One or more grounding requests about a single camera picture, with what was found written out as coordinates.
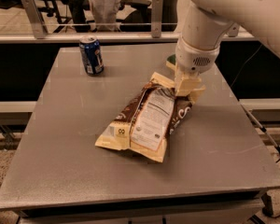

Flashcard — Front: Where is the metal bracket post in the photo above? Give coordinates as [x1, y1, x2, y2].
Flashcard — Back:
[151, 0, 163, 38]
[227, 23, 240, 37]
[21, 0, 48, 39]

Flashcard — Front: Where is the middle metal bracket post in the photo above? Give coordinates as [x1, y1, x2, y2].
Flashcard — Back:
[151, 0, 163, 38]

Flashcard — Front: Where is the blue soda can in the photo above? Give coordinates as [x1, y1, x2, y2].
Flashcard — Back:
[79, 35, 104, 76]

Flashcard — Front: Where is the metal railing bar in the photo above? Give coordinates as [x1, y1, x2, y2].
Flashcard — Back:
[0, 31, 259, 45]

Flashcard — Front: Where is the person in light trousers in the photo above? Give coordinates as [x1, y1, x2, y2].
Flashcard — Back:
[52, 0, 127, 33]

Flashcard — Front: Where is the right metal bracket post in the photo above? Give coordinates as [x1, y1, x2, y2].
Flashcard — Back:
[227, 23, 240, 37]

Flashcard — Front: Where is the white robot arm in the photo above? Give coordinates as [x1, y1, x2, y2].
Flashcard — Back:
[175, 0, 280, 99]

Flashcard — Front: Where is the left metal bracket post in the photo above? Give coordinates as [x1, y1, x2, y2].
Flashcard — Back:
[21, 0, 48, 39]

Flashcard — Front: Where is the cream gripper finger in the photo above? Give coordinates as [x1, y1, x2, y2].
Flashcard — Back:
[189, 86, 205, 104]

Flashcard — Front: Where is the brown chip bag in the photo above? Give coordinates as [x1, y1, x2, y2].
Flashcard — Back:
[95, 73, 194, 162]

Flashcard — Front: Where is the black tripod stand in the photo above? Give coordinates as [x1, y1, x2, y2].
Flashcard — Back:
[243, 106, 280, 162]

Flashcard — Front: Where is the green yellow sponge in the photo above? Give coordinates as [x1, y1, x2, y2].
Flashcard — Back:
[166, 54, 175, 71]

